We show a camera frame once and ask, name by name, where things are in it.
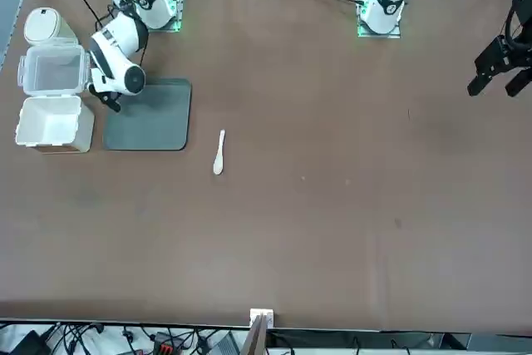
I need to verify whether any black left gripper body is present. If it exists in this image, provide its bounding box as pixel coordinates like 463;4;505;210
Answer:
502;0;532;69

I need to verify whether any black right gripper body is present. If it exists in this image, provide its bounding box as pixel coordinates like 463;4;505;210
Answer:
98;91;124;114

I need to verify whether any clear plastic container lid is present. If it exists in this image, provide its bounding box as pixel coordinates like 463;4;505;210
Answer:
17;42;91;98

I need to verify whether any translucent white plastic container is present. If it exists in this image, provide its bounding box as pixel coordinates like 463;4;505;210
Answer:
15;96;96;155

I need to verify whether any dark grey square tray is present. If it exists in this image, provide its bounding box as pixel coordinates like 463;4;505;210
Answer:
102;77;193;151

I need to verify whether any cream round lidded bin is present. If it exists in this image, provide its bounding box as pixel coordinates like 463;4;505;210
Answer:
23;7;80;47

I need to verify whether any light wooden spoon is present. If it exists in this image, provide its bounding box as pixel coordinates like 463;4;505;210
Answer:
213;129;227;176

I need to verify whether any aluminium profile post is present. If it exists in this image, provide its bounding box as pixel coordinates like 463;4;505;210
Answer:
249;308;275;355

